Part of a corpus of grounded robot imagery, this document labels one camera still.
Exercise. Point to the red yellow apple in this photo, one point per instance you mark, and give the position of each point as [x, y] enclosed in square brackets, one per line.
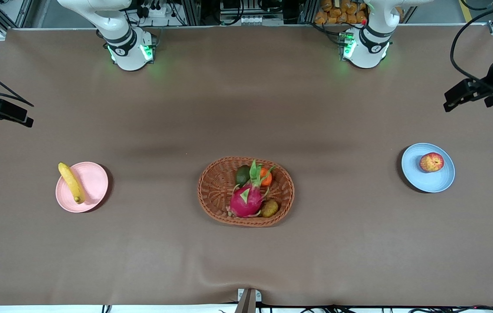
[431, 162]

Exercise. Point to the yellow banana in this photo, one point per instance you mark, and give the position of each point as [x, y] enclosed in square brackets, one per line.
[72, 184]

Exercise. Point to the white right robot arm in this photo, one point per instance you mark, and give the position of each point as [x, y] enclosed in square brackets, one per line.
[129, 56]

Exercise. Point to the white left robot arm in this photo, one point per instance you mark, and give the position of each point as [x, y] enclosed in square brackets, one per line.
[368, 54]

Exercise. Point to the blue round plate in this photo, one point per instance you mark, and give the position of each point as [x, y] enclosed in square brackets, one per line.
[428, 180]

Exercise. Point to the pink round plate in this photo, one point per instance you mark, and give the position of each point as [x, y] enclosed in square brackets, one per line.
[94, 187]

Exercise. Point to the orange packaged goods pile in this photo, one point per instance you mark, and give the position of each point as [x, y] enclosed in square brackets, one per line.
[333, 13]

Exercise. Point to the white power strip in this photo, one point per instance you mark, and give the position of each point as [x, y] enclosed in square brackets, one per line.
[157, 11]

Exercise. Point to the small orange tangerine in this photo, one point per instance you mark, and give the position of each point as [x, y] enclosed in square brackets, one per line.
[267, 179]

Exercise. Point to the brown wicker basket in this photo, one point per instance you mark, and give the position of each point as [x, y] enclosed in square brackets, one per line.
[218, 187]

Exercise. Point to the brown table cloth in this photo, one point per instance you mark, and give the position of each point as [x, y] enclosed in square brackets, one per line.
[246, 108]

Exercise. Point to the white terminal block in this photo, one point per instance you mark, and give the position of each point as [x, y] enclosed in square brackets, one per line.
[255, 20]

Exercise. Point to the brown kiwi fruit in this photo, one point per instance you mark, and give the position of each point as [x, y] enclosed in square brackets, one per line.
[269, 208]

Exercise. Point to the dark green avocado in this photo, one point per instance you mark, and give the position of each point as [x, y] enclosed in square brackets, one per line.
[242, 175]

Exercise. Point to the pink dragon fruit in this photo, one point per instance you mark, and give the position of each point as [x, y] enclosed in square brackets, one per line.
[246, 201]

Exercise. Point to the grey metal camera post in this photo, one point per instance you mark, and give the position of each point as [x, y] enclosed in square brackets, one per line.
[246, 304]

